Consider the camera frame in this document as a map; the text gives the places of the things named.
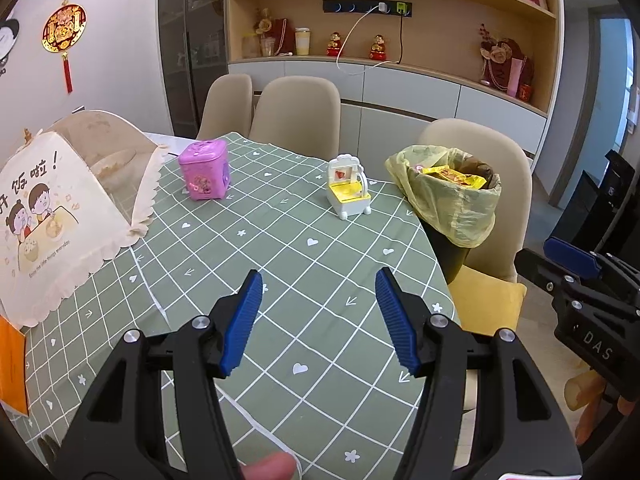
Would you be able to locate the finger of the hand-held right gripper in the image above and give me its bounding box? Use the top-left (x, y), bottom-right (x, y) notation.
top-left (515, 247), bottom-right (640, 318)
top-left (544, 236), bottom-right (640, 291)

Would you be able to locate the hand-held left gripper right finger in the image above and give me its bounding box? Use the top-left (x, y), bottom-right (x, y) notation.
top-left (375, 266), bottom-right (583, 480)

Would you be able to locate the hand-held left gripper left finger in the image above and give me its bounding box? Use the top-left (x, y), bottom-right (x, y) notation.
top-left (55, 269), bottom-right (263, 480)

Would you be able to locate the waste bin with yellow bag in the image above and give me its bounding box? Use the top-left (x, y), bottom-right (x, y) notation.
top-left (385, 145), bottom-right (502, 286)

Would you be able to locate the person's right hand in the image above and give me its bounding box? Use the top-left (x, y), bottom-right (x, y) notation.
top-left (565, 372), bottom-right (632, 447)

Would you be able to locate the person's left hand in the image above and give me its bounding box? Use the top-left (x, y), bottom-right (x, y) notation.
top-left (239, 452), bottom-right (297, 480)

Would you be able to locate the black chair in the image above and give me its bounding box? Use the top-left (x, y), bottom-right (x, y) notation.
top-left (550, 149), bottom-right (638, 261)

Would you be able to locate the yellow cushion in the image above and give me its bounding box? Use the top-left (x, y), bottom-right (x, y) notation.
top-left (447, 265), bottom-right (528, 336)

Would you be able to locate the green checked tablecloth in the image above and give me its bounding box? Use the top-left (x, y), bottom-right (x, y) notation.
top-left (22, 132), bottom-right (456, 480)

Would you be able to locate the white and yellow toy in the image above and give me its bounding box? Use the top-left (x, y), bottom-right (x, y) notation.
top-left (327, 154), bottom-right (373, 222)

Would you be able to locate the beige chair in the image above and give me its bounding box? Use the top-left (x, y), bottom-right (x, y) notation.
top-left (197, 74), bottom-right (253, 141)
top-left (417, 119), bottom-right (533, 283)
top-left (248, 76), bottom-right (341, 161)

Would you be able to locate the purple toy box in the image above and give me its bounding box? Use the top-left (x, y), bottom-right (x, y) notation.
top-left (178, 140), bottom-right (232, 202)

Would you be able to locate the printed mesh food cover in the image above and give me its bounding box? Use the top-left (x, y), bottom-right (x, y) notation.
top-left (0, 110), bottom-right (166, 328)

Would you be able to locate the white sideboard cabinet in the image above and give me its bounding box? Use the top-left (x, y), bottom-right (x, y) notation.
top-left (227, 57), bottom-right (548, 158)

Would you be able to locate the orange tissue box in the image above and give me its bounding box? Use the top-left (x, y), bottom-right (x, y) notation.
top-left (0, 317), bottom-right (28, 417)

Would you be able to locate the flower bouquet with red bag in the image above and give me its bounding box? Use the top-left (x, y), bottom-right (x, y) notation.
top-left (254, 7), bottom-right (296, 57)

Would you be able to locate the dark glass cabinet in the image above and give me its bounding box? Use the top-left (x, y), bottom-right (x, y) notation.
top-left (158, 0), bottom-right (230, 140)

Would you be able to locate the black power strip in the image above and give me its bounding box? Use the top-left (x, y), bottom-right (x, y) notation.
top-left (322, 0), bottom-right (415, 17)

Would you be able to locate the wooden wall shelf unit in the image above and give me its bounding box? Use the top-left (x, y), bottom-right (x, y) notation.
top-left (224, 0), bottom-right (565, 117)

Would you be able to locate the white cable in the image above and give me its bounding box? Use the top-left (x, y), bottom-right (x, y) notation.
top-left (336, 7), bottom-right (401, 77)

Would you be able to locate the red gold wall ornament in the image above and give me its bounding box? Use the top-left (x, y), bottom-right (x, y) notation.
top-left (41, 0), bottom-right (87, 94)

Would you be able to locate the panda wall clock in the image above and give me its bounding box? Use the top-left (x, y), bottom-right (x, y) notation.
top-left (0, 19), bottom-right (21, 80)

